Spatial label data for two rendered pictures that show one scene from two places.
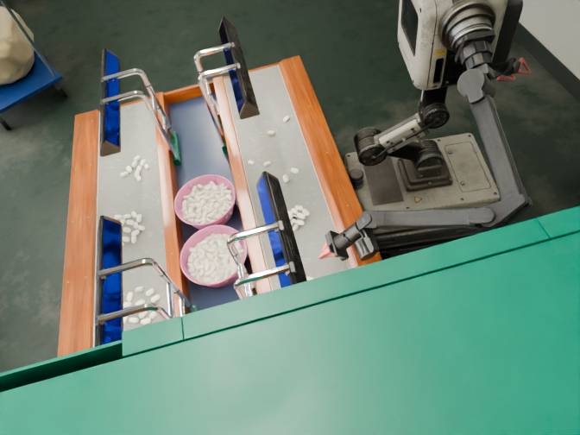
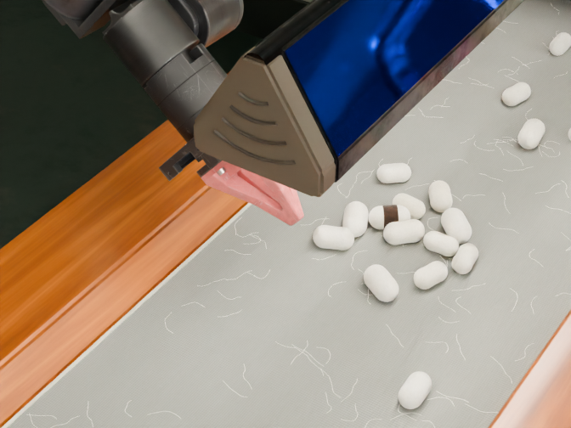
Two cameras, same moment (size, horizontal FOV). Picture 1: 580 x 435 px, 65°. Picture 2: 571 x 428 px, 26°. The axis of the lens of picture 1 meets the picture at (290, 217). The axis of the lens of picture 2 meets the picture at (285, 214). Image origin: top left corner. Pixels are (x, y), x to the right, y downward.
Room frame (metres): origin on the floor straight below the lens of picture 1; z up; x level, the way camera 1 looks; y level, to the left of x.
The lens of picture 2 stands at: (1.42, 0.35, 1.42)
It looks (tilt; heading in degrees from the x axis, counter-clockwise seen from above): 39 degrees down; 215
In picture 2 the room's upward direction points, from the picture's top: straight up
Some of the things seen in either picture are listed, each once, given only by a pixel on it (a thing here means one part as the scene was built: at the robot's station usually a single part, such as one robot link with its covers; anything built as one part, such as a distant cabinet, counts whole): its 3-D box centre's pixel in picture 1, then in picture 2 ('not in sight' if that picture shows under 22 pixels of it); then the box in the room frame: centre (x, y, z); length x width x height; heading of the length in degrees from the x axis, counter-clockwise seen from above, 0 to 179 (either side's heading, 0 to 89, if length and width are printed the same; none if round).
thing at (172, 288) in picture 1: (154, 316); not in sight; (0.70, 0.52, 0.90); 0.20 x 0.19 x 0.45; 1
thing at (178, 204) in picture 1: (207, 204); not in sight; (1.25, 0.33, 0.72); 0.27 x 0.27 x 0.10
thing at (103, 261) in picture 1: (105, 302); not in sight; (0.69, 0.60, 1.08); 0.62 x 0.08 x 0.07; 1
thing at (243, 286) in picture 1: (270, 284); not in sight; (0.71, 0.12, 0.90); 0.20 x 0.19 x 0.45; 1
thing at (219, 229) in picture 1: (216, 259); not in sight; (0.97, 0.33, 0.72); 0.27 x 0.27 x 0.10
